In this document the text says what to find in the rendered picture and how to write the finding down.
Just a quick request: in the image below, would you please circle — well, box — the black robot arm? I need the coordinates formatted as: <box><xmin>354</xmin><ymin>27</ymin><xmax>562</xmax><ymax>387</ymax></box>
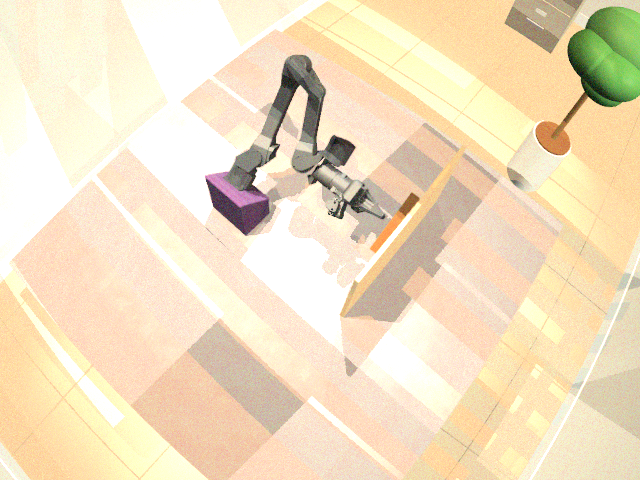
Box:
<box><xmin>223</xmin><ymin>55</ymin><xmax>356</xmax><ymax>220</ymax></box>

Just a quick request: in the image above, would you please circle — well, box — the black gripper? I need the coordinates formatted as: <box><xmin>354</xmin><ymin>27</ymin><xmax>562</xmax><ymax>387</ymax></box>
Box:
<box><xmin>328</xmin><ymin>172</ymin><xmax>385</xmax><ymax>219</ymax></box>

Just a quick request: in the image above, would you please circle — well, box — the tan wooden board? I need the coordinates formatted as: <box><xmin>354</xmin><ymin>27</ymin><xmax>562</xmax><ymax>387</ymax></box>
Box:
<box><xmin>340</xmin><ymin>145</ymin><xmax>467</xmax><ymax>317</ymax></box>

